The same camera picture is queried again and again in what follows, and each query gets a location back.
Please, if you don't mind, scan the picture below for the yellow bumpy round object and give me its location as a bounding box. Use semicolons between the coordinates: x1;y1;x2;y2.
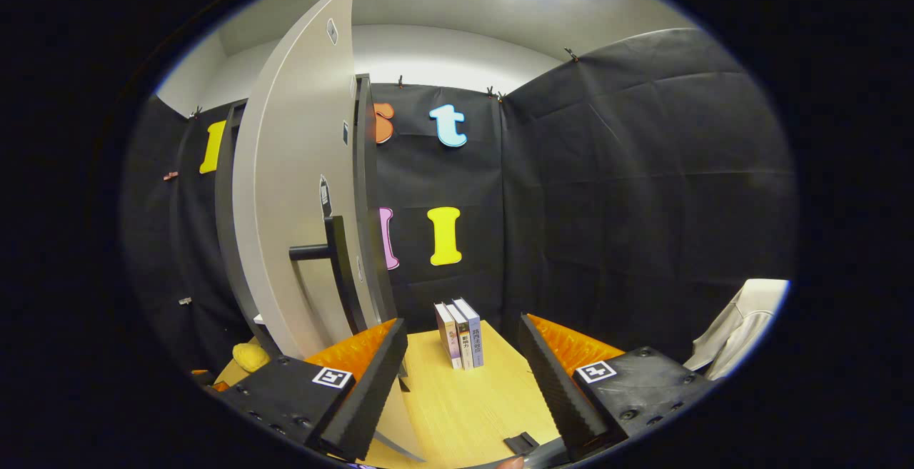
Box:
232;343;272;373

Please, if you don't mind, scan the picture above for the black backdrop cloth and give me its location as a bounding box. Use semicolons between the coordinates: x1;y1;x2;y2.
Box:
121;26;797;384

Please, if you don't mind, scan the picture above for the blue-grey spine book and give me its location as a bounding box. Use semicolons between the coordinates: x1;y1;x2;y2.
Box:
453;298;485;368

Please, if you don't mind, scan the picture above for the white cloth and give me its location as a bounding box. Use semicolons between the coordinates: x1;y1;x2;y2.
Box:
684;278;790;382

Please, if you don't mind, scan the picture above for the beige cabinet door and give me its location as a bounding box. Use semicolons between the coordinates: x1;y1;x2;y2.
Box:
232;0;426;463

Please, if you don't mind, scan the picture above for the black cabinet door handle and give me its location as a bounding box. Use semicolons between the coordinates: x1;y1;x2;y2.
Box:
289;216;368;334

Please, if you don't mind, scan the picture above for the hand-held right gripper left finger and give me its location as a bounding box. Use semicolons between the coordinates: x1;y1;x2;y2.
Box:
214;318;409;463

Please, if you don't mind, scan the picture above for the pink cover book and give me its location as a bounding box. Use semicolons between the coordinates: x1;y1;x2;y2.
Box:
434;303;463;370

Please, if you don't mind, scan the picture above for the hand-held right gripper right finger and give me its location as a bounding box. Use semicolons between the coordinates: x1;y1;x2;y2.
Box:
518;313;715;452

